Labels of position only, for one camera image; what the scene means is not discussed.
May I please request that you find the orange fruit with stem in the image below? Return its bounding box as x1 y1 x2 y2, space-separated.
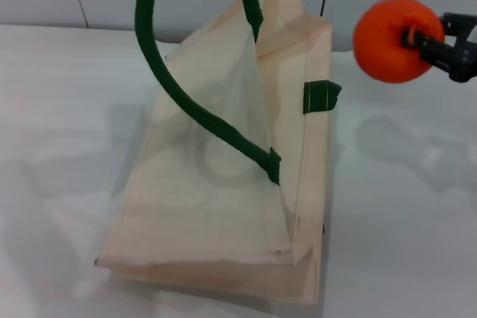
352 0 446 84

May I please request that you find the white handbag with green handles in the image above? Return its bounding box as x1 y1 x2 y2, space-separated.
93 0 342 306

